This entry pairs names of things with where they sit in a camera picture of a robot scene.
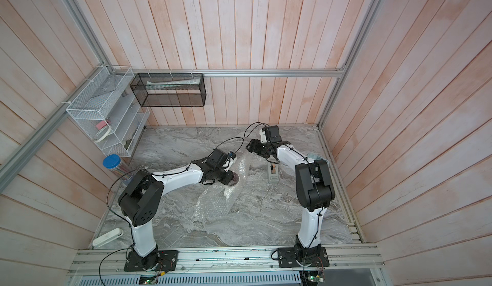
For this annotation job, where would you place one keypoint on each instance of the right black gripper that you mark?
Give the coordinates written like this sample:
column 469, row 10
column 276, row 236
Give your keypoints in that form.
column 254, row 147

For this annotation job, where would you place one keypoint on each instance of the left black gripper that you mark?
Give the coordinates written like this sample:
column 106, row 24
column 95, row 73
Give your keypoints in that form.
column 228, row 179

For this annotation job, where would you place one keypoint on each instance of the white tape dispenser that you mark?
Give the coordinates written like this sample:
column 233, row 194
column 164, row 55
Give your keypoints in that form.
column 273, row 173

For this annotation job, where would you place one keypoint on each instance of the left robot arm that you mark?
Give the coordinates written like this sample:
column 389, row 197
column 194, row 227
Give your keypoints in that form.
column 141, row 198

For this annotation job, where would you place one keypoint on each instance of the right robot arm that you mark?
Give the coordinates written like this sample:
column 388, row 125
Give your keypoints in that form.
column 314, row 186

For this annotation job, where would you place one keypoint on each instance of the grey desk calculator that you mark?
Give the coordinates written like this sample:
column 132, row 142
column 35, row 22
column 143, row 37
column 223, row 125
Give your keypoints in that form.
column 315, row 157

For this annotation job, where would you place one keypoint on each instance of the blue lid straw jar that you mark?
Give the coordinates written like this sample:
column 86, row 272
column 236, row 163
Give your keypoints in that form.
column 116, row 165

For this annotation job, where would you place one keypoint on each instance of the ruler in black basket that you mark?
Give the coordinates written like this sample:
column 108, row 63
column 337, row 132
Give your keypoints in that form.
column 185, row 84

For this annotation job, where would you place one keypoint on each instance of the white power strip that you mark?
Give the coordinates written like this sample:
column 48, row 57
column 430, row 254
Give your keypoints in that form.
column 107, row 237

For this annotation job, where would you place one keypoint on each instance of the white tape roll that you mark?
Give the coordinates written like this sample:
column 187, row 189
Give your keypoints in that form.
column 102, row 134

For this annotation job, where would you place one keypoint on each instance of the pink eraser block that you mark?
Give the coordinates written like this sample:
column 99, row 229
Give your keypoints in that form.
column 101, row 125

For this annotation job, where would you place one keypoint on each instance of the aluminium frame horizontal bar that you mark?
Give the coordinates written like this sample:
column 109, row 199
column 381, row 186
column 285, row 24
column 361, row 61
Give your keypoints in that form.
column 321, row 72

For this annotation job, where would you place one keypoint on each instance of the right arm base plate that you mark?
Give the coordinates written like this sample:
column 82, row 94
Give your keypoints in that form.
column 296, row 258

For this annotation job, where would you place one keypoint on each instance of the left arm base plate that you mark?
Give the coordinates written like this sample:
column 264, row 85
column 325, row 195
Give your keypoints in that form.
column 157, row 260

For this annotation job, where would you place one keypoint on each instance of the black wire mesh basket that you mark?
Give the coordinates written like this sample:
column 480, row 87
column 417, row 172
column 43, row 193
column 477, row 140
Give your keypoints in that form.
column 163, row 98

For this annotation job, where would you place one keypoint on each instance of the white wire mesh shelf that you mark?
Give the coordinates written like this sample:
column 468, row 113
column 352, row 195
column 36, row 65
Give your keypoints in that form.
column 106, row 96

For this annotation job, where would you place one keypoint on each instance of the aluminium mounting rail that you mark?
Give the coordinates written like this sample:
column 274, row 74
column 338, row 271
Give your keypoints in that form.
column 228, row 259

